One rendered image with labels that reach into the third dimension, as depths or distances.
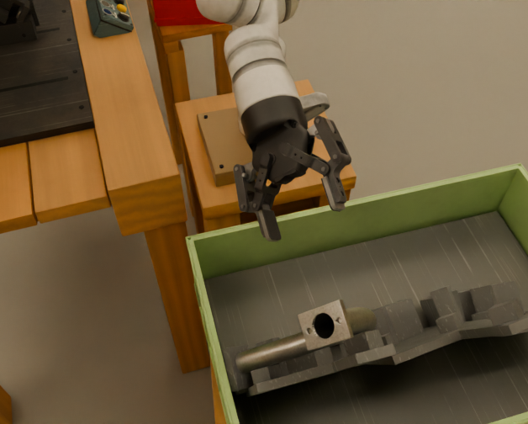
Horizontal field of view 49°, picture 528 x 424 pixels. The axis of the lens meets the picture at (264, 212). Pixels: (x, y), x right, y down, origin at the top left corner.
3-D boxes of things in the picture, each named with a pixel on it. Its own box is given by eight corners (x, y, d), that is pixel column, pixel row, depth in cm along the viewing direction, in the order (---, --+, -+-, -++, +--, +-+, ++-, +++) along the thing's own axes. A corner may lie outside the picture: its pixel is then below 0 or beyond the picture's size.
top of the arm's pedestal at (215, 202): (307, 91, 140) (308, 78, 137) (355, 188, 121) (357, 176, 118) (176, 115, 135) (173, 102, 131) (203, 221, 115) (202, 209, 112)
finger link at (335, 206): (320, 178, 63) (330, 210, 62) (325, 176, 63) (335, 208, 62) (331, 181, 65) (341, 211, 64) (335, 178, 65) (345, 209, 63)
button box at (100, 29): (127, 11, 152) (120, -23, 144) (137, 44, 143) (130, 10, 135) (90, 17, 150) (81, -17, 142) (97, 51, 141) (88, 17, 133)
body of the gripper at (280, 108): (224, 117, 69) (243, 189, 66) (277, 82, 64) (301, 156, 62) (262, 129, 75) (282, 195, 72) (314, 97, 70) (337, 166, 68)
